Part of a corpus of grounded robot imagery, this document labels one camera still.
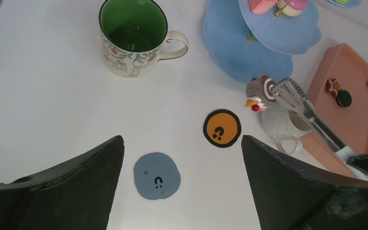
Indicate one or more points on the dark chocolate swirl roll cake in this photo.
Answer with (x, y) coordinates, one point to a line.
(259, 93)

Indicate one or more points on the metal tongs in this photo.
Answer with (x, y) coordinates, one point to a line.
(291, 96)

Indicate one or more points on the pink rectangular tray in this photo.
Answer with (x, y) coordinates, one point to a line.
(350, 124)

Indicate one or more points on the green-lined floral cream mug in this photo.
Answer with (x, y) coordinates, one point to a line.
(135, 36)

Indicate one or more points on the blue-grey round coaster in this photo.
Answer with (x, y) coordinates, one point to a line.
(156, 176)

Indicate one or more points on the blue three-tier cake stand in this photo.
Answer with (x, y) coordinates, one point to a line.
(244, 44)

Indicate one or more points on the green macaron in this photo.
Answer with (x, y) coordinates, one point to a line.
(342, 2)

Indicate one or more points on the pink frosted donut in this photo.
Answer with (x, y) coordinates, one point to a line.
(292, 8)

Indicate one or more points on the light pink swirl roll cake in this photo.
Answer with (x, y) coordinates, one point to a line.
(261, 6)

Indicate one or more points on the star-shaped brown cookie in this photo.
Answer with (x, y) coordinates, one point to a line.
(332, 87)

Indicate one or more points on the black sandwich cookie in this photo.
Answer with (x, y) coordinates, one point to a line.
(344, 98)

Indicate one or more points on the white speckled mug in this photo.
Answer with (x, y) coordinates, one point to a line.
(283, 124)

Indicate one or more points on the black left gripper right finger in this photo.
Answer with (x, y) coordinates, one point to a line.
(290, 194)

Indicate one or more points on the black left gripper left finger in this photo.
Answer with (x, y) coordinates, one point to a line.
(77, 194)

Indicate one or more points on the orange black-rimmed coaster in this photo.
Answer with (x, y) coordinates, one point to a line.
(222, 128)

